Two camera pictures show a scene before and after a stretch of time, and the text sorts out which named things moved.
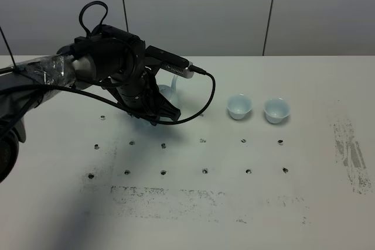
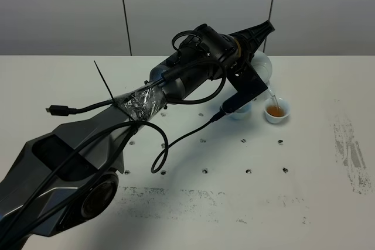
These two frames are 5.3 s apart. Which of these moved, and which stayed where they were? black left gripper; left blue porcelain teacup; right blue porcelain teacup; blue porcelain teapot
Moved: black left gripper; blue porcelain teapot
Stayed: right blue porcelain teacup; left blue porcelain teacup
